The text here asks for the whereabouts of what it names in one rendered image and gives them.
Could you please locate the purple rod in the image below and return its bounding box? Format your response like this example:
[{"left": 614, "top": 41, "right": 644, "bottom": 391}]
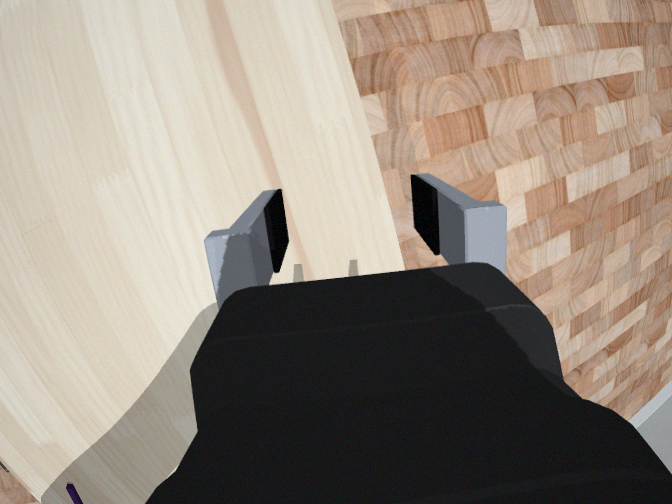
[{"left": 66, "top": 484, "right": 83, "bottom": 504}]

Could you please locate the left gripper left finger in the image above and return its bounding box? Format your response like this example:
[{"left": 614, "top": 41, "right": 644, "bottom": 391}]
[{"left": 203, "top": 189, "right": 289, "bottom": 310}]

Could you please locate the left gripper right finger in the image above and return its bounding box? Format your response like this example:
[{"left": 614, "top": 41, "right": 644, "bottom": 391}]
[{"left": 410, "top": 173, "right": 507, "bottom": 276}]

